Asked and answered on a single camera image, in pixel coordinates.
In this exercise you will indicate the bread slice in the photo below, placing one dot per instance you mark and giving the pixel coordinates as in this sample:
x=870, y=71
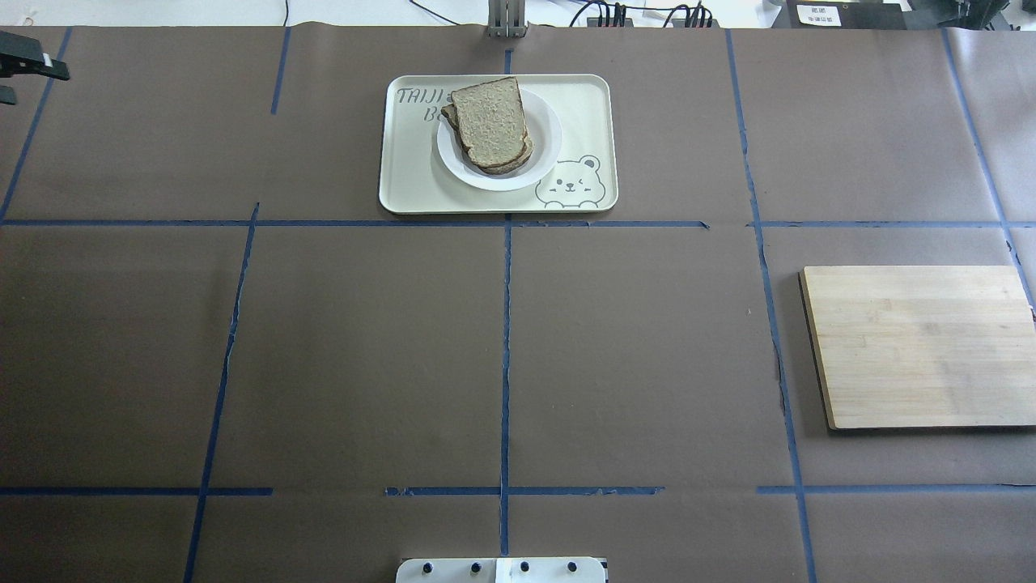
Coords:
x=489, y=120

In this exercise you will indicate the white round plate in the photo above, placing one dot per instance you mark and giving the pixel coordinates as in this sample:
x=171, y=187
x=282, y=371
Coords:
x=545, y=132

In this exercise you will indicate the bottom toast slice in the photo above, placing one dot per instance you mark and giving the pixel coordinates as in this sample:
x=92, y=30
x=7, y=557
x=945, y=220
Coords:
x=449, y=113

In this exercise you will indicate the black power strip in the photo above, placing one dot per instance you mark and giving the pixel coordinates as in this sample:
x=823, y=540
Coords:
x=604, y=14

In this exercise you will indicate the cream bear tray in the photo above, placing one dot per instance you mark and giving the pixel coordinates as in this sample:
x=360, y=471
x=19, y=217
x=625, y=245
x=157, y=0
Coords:
x=413, y=180

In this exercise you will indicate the black box with label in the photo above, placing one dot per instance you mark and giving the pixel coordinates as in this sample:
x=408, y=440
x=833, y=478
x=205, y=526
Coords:
x=845, y=15

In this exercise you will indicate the wooden cutting board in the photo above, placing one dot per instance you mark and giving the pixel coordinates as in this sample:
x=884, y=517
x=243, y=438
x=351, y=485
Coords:
x=921, y=346

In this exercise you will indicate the aluminium frame post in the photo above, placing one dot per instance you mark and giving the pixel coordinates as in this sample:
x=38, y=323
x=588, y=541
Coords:
x=507, y=19

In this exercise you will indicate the white pedestal column base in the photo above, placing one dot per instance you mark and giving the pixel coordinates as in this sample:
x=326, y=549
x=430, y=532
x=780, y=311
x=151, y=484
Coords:
x=504, y=569

